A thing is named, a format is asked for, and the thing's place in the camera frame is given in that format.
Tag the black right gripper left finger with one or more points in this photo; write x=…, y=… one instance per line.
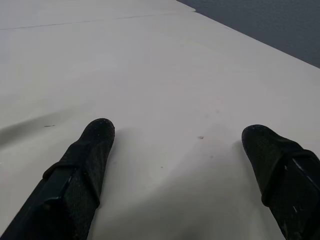
x=75, y=185

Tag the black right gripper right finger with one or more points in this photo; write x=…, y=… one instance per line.
x=287, y=175

